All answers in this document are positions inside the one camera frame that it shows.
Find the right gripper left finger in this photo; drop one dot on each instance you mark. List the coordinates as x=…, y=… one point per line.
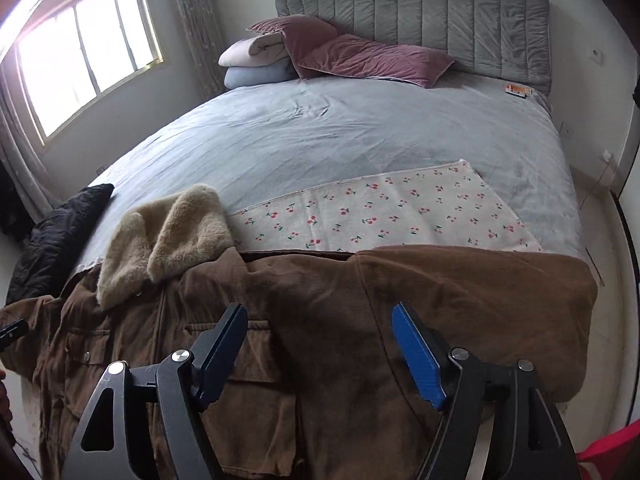
x=113, y=438

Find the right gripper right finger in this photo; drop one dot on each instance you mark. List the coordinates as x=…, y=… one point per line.
x=528, y=439

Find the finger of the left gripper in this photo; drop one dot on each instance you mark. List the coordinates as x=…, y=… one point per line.
x=12, y=332

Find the brown coat with fur collar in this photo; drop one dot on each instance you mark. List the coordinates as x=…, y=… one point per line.
x=320, y=388

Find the black quilted jacket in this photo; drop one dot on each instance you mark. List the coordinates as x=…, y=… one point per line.
x=55, y=244

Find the red plastic stool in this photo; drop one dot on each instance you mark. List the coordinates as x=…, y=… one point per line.
x=615, y=456

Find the left side light curtain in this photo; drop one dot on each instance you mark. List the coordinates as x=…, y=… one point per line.
x=35, y=186

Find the cherry print white cloth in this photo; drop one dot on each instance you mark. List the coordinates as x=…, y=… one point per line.
x=447, y=205

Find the grey blue bed sheet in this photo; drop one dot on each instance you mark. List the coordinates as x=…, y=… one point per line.
x=255, y=143

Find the small orange white packet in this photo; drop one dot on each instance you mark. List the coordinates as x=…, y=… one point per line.
x=522, y=92

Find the folded light blue blanket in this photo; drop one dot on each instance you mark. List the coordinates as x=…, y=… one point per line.
x=238, y=77

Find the folded cream blanket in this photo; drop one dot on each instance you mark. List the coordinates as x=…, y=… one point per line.
x=258, y=51

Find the grey quilted headboard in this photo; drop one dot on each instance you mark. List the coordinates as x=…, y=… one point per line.
x=505, y=39

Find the grey patterned curtain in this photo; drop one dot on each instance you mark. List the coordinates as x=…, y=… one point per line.
x=203, y=38

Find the pink velvet pillow front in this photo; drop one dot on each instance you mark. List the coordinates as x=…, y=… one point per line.
x=354, y=57

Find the pink velvet pillow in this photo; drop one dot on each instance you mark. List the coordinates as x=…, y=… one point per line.
x=354, y=57
x=301, y=35

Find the pink velvet pillow back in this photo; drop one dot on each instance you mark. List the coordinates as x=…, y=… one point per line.
x=301, y=35

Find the window with yellow frame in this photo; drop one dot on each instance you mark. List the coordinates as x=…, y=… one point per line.
x=74, y=57

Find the white wall socket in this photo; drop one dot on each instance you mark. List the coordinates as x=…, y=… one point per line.
x=596, y=56

